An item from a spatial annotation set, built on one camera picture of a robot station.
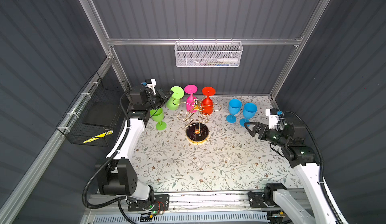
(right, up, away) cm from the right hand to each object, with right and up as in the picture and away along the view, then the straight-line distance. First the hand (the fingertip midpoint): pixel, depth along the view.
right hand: (252, 126), depth 70 cm
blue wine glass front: (-1, +11, +26) cm, 28 cm away
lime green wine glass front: (-50, +5, +19) cm, 53 cm away
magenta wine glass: (-30, +20, +13) cm, 38 cm away
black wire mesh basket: (-77, +7, +3) cm, 77 cm away
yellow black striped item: (-68, -3, -6) cm, 68 cm away
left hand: (-38, +18, +6) cm, 42 cm away
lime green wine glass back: (-39, +13, +8) cm, 42 cm away
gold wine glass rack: (-26, -6, +27) cm, 38 cm away
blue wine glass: (+6, +7, +21) cm, 23 cm away
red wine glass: (-20, +12, +16) cm, 29 cm away
